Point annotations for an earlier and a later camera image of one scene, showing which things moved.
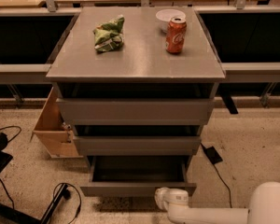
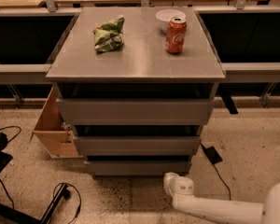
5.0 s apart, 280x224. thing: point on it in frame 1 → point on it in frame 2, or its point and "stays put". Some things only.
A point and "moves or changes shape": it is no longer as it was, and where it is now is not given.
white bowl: [164, 16] stays put
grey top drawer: [136, 111] stays put
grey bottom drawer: [136, 175] moves or changes shape
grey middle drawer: [136, 145] stays put
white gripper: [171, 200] → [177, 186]
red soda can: [175, 35] stays put
